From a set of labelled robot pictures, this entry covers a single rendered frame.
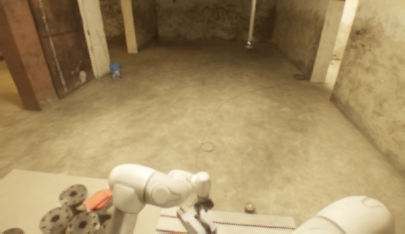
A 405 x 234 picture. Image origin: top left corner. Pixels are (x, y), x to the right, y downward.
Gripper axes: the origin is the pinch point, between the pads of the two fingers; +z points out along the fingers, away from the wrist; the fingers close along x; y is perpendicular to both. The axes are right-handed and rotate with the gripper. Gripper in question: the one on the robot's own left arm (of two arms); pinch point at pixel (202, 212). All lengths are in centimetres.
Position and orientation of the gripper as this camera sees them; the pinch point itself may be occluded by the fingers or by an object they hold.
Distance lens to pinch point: 162.5
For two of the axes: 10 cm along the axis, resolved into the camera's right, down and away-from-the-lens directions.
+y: -6.7, -3.5, 6.6
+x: -7.5, 3.1, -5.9
